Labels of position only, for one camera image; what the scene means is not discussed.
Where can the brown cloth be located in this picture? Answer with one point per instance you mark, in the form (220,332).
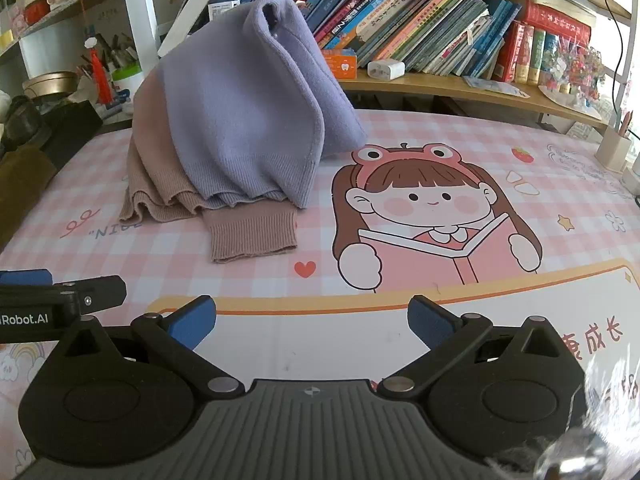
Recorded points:
(20,185)

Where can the round metal tin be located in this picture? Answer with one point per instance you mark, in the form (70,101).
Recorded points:
(50,85)

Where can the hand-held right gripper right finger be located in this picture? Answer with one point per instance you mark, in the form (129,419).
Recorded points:
(427,320)

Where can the red tassel ornament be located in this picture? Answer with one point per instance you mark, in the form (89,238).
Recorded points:
(97,75)

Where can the clear plastic wrap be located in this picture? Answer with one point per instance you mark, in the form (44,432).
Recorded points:
(615,400)

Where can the white charger block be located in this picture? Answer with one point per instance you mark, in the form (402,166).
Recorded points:
(385,69)

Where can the beige pen holder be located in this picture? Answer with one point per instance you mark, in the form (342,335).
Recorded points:
(612,152)

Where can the light blue paper packet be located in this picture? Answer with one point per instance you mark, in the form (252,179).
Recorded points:
(492,84)

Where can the black bag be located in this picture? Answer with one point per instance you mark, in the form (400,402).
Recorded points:
(55,125)

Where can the white brush cup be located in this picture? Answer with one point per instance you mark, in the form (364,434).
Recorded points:
(127,87)

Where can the white bookshelf frame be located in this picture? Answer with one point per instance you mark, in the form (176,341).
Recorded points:
(140,10)

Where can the red jar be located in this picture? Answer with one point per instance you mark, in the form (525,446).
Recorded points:
(37,10)

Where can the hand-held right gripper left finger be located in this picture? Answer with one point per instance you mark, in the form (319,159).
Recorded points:
(192,322)

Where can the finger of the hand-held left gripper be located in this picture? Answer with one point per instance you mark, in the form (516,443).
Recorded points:
(25,278)
(102,292)

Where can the colourful candy bouquet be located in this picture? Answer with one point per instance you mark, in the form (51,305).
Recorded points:
(575,67)

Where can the long white orange box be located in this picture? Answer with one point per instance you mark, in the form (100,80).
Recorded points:
(340,62)

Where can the lavender and pink knit sweater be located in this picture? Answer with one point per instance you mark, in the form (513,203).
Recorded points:
(240,120)

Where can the row of books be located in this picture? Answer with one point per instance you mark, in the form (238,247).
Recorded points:
(425,25)

